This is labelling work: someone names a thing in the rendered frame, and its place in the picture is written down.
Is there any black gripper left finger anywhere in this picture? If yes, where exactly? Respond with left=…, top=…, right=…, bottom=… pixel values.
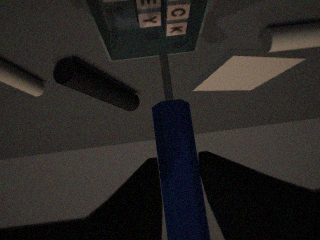
left=0, top=157, right=163, bottom=240

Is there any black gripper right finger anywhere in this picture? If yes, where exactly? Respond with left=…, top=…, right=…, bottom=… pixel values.
left=198, top=151, right=320, bottom=240

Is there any keyboard with white letter keys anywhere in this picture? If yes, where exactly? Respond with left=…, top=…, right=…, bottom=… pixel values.
left=81, top=0, right=211, bottom=62

